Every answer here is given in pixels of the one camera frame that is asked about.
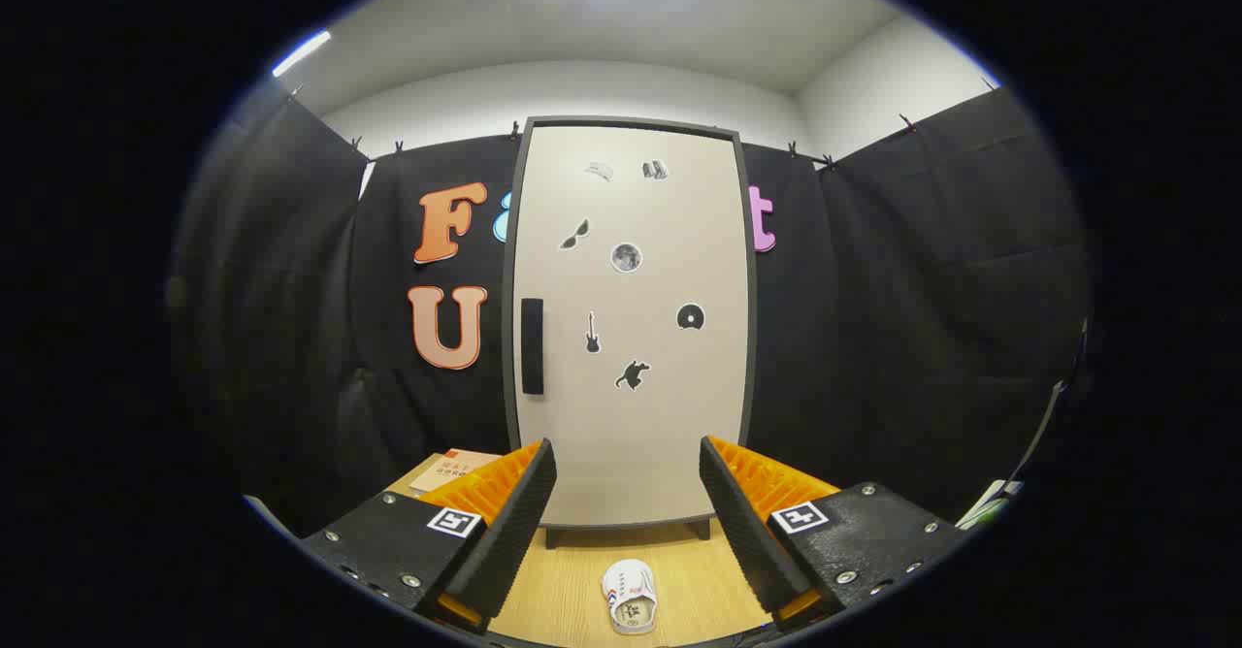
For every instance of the beige shoe cabinet door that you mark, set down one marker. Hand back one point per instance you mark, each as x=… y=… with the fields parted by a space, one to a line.
x=631 y=435

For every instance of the white shoe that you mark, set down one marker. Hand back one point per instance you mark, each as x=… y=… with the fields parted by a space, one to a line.
x=629 y=598

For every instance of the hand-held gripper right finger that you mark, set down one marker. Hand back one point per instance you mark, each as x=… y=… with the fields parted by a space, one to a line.
x=742 y=522

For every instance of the dark grey shoe cabinet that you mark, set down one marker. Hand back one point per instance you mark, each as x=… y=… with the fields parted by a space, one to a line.
x=507 y=338

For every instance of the black backdrop cloth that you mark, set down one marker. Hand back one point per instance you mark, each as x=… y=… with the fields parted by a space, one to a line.
x=922 y=318

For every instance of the narrow ceiling light strip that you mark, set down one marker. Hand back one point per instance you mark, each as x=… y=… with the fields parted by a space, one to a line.
x=301 y=53

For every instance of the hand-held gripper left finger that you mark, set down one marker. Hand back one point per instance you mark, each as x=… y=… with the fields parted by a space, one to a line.
x=519 y=522

